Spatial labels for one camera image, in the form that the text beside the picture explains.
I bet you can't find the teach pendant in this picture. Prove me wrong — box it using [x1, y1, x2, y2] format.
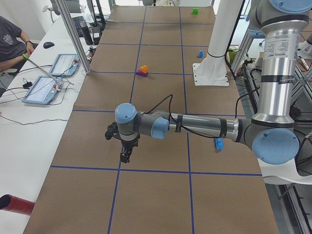
[49, 54, 79, 77]
[22, 76, 63, 105]

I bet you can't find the purple trapezoid block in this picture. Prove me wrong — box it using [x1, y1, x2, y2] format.
[136, 70, 148, 77]

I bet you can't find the red cylinder bottle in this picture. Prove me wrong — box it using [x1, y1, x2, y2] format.
[0, 194, 35, 215]

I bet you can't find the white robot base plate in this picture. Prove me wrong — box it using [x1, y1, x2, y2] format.
[193, 62, 229, 86]

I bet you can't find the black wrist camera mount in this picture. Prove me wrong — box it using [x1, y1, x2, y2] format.
[104, 122, 121, 140]

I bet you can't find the grey aluminium support post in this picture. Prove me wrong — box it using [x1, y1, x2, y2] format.
[56, 0, 91, 75]

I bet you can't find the long blue block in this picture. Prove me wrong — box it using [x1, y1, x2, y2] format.
[214, 138, 223, 151]

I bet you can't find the orange trapezoid block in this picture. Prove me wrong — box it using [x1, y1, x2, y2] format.
[139, 65, 148, 74]

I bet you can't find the white pedestal column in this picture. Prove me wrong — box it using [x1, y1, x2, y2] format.
[207, 0, 244, 77]

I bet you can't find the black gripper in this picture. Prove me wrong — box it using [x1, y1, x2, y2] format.
[120, 136, 139, 163]

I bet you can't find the black water bottle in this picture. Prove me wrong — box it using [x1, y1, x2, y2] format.
[80, 21, 93, 45]

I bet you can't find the black keyboard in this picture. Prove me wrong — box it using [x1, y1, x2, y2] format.
[72, 16, 84, 38]

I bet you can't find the black computer mouse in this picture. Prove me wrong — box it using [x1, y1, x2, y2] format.
[43, 41, 55, 49]

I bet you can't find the seated person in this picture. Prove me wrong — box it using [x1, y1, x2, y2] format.
[0, 16, 38, 72]

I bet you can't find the lower teach pendant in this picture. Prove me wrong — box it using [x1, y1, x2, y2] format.
[22, 76, 63, 105]

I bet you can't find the upper teach pendant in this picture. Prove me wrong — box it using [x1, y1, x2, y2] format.
[49, 54, 79, 77]

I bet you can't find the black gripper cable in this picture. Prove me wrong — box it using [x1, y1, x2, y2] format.
[146, 94, 260, 139]

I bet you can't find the green double stud block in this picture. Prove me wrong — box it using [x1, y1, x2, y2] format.
[192, 8, 199, 15]

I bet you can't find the long metal rod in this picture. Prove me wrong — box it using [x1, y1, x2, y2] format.
[25, 57, 75, 86]

